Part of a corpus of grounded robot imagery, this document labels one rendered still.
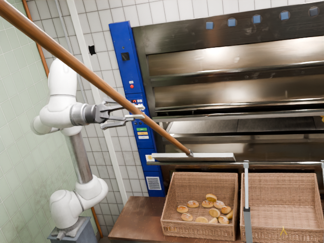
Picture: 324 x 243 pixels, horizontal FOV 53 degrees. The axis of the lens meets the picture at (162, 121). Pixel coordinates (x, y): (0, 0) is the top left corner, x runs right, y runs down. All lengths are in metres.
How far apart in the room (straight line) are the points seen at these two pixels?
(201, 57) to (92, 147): 1.32
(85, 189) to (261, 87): 1.41
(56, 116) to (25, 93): 1.36
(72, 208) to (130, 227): 0.76
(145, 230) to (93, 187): 0.75
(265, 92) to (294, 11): 0.56
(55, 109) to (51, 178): 1.62
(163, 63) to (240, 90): 0.60
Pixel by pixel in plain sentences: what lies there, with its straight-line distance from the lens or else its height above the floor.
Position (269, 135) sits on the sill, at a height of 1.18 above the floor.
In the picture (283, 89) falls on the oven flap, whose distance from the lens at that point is 2.46.
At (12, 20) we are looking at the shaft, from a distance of 0.73.
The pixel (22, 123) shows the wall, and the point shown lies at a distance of 2.67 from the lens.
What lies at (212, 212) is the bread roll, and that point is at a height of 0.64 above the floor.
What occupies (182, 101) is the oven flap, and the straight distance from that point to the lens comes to 2.54.
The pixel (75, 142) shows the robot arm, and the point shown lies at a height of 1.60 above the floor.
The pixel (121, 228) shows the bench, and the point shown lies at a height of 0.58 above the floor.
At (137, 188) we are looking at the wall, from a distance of 3.14.
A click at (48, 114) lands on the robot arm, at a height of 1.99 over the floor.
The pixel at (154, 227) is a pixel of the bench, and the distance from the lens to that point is 2.79.
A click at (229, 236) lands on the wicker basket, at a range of 2.56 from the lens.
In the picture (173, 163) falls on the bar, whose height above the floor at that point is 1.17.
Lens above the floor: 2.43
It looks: 24 degrees down
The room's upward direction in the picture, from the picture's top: 11 degrees counter-clockwise
